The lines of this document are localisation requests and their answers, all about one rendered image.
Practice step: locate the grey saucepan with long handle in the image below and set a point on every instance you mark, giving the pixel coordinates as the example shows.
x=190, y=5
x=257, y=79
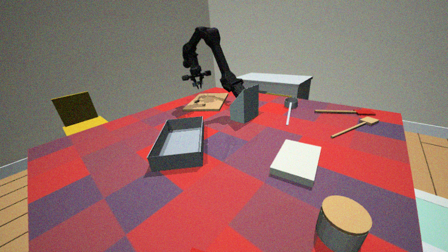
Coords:
x=290, y=102

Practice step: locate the white cylinder with tan lid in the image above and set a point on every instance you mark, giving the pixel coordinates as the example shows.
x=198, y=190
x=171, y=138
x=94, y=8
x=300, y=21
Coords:
x=342, y=224

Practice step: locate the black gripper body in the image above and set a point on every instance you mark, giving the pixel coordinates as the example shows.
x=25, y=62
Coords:
x=187, y=77

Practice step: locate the light wooden board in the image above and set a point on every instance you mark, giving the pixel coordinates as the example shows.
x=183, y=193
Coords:
x=207, y=102

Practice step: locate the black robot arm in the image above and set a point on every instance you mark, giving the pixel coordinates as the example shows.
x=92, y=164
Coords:
x=211, y=37

